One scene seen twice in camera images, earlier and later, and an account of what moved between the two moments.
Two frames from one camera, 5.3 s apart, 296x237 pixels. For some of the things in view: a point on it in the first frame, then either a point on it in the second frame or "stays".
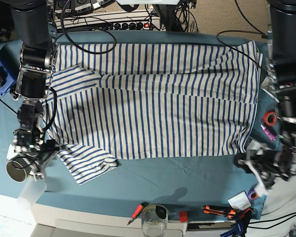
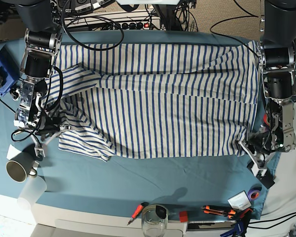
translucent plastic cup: (33, 188) stays
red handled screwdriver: (138, 211) stays
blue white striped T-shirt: (108, 102) stays
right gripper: (23, 138) -> (31, 113)
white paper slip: (11, 153) stays
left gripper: (285, 163) -> (277, 134)
